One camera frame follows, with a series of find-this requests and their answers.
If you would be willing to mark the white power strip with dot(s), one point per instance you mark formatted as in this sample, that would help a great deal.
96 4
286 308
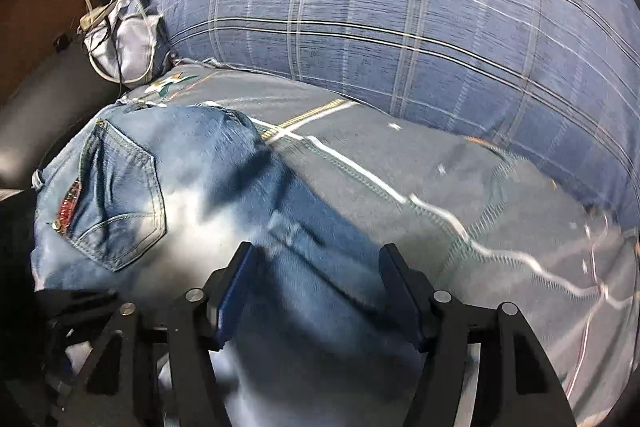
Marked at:
92 19

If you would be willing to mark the brown upholstered headboard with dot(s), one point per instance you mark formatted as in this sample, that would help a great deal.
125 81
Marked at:
45 7

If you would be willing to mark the grey printed bedsheet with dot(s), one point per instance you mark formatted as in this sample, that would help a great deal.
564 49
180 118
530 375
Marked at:
450 187

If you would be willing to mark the black leather bed frame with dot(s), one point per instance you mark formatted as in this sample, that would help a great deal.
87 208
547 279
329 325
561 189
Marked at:
40 132

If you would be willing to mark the blue denim pants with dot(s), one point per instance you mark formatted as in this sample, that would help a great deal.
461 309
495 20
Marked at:
200 207

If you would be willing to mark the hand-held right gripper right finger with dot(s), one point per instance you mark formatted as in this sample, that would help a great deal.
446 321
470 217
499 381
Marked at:
407 307

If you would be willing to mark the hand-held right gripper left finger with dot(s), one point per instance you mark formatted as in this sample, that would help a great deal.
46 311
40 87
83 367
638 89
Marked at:
232 302

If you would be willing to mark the pale blue pillow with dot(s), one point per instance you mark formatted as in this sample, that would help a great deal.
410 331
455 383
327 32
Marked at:
127 52

